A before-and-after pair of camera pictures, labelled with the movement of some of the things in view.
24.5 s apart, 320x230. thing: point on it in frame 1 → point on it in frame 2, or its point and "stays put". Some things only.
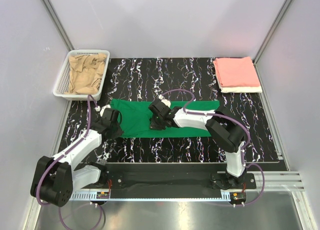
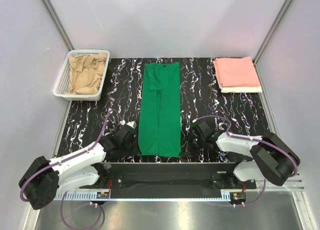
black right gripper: (157, 123) → (191, 143)
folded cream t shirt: (238, 89) stays put
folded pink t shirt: (236, 71) stays put
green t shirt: (136, 115) → (159, 129)
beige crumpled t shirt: (86, 73) stays put
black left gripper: (116, 131) → (130, 142)
